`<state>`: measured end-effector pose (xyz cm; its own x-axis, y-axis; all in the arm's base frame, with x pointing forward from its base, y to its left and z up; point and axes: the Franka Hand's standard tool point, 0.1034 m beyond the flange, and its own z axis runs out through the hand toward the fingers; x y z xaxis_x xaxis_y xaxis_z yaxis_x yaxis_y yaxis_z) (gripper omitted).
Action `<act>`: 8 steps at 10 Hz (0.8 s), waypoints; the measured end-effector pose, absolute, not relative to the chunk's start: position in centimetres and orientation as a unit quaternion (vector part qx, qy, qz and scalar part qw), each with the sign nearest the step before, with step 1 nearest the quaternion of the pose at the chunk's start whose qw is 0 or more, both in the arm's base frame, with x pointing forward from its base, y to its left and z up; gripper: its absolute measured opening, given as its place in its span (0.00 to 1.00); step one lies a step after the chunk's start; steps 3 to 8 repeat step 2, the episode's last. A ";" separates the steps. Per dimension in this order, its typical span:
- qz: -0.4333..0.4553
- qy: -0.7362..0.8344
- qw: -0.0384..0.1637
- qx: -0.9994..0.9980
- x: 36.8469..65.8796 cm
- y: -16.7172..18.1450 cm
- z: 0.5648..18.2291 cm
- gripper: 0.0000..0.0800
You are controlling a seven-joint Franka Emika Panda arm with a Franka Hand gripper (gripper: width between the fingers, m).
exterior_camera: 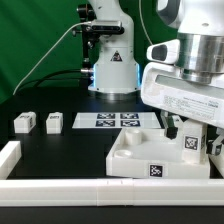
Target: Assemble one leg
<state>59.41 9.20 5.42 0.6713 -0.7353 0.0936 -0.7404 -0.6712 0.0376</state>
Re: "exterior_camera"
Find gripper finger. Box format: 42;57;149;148
207;128;224;156
161;111;183;140

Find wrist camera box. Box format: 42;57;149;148
146;39;180;64

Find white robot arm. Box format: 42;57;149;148
83;0;224;156

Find white square tabletop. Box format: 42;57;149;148
106;128;210;179

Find white left fence piece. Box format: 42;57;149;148
0;141;22;180

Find white marker sheet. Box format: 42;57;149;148
72;112;160;129

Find black cables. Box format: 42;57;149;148
14;68;94;95

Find white fence piece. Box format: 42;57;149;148
210;154;224;177
0;141;22;180

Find white cable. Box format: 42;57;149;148
12;0;156;96

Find white front fence bar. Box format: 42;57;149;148
0;179;224;207

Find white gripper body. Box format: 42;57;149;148
141;62;224;129

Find white right fence piece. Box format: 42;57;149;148
210;154;224;177

